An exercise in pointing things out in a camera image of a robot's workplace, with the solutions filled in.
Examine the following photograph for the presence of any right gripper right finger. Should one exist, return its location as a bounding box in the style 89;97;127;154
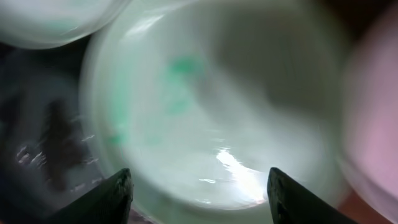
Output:
267;167;356;224

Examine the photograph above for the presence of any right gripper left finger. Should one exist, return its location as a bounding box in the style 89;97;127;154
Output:
46;169;134;224

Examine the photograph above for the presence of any white plate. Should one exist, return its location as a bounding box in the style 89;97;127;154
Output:
339;2;397;223

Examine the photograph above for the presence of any round black tray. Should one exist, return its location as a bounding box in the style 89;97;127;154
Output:
1;38;147;223

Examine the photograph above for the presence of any mint green plate top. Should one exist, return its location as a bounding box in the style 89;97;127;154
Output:
1;0;131;49

